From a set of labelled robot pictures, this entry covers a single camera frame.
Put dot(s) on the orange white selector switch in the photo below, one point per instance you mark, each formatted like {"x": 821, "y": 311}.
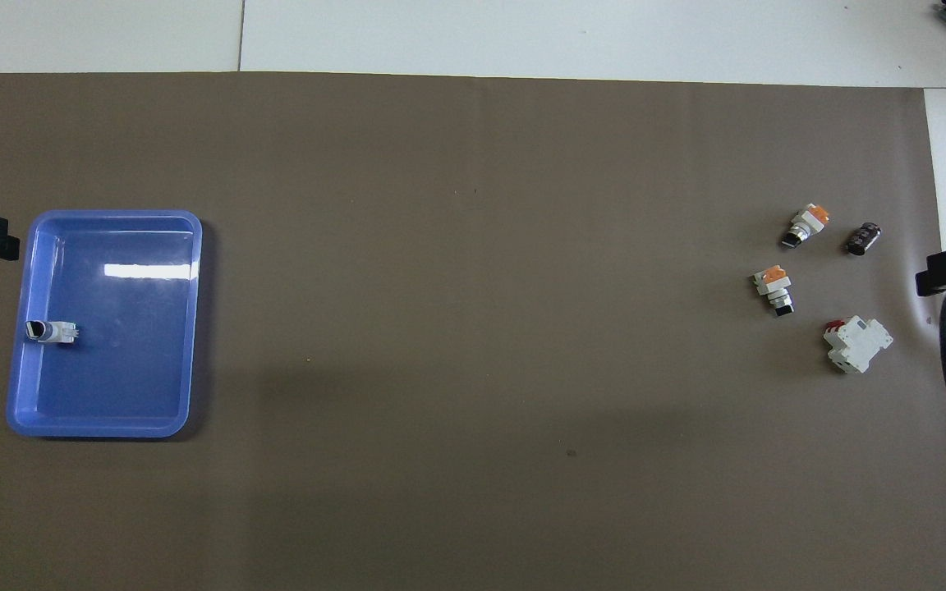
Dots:
{"x": 773, "y": 289}
{"x": 807, "y": 223}

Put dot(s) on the dark cylindrical capacitor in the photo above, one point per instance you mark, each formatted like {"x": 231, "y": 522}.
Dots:
{"x": 863, "y": 238}

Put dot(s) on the white circuit breaker red lever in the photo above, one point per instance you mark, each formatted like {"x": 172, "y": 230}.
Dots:
{"x": 857, "y": 345}

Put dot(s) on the blue plastic tray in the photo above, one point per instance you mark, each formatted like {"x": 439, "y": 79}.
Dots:
{"x": 112, "y": 369}

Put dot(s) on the large brown table mat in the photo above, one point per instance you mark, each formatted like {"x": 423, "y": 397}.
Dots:
{"x": 473, "y": 328}

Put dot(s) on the grey white selector switch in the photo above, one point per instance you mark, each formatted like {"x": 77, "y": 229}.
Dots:
{"x": 50, "y": 331}

